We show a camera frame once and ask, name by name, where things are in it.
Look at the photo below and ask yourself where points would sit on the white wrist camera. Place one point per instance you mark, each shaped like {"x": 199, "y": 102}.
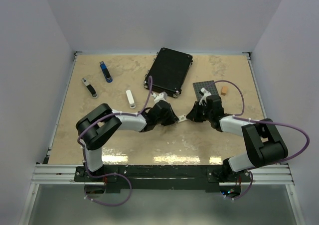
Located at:
{"x": 205, "y": 93}
{"x": 159, "y": 97}

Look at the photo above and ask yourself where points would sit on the grey studded baseplate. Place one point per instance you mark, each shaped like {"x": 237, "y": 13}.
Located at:
{"x": 208, "y": 85}

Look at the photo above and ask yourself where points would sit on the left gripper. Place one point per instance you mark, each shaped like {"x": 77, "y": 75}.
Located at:
{"x": 172, "y": 118}

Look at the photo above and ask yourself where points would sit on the plain wooden block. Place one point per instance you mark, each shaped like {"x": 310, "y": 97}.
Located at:
{"x": 224, "y": 90}

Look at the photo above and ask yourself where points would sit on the blue stapler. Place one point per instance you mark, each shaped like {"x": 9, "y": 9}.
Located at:
{"x": 106, "y": 72}

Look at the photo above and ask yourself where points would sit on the black and silver stapler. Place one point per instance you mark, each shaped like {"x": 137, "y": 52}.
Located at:
{"x": 90, "y": 88}

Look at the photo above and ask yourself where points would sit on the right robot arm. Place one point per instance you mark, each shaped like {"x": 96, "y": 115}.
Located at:
{"x": 263, "y": 142}

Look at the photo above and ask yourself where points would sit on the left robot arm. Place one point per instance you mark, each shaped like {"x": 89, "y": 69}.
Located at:
{"x": 98, "y": 126}

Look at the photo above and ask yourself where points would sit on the black hard case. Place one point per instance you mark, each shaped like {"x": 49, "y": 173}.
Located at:
{"x": 168, "y": 72}

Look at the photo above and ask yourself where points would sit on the aluminium frame rail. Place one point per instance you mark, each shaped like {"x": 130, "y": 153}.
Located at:
{"x": 45, "y": 174}

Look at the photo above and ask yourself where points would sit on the white staples box sleeve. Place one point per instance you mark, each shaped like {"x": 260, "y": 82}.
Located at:
{"x": 183, "y": 118}

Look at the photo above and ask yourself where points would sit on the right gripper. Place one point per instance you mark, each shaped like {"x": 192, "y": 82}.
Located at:
{"x": 193, "y": 115}

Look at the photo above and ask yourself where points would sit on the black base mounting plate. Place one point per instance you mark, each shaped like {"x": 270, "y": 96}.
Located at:
{"x": 210, "y": 178}

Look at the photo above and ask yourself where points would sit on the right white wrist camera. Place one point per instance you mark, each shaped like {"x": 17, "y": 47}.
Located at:
{"x": 205, "y": 93}

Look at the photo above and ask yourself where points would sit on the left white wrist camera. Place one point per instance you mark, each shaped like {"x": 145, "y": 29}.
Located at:
{"x": 159, "y": 97}

